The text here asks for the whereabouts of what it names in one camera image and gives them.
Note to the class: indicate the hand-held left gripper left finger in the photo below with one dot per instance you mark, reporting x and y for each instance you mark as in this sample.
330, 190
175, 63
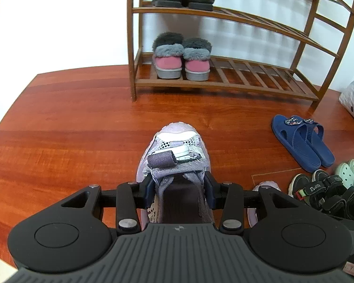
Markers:
149, 191

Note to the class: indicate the pink fur-lined boot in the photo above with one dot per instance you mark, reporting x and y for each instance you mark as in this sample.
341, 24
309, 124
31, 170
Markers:
197, 66
168, 64

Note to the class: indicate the purple white sandal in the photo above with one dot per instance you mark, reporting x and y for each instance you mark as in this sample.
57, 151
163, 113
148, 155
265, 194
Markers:
265, 187
177, 129

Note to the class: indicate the blue slide sandal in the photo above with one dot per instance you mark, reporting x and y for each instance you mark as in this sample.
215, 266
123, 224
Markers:
295, 144
321, 147

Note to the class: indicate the wooden shoe rack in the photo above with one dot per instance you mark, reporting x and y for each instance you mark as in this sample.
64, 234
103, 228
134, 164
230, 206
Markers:
132, 50

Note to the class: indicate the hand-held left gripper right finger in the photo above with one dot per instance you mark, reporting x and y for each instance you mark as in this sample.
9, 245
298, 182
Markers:
210, 190

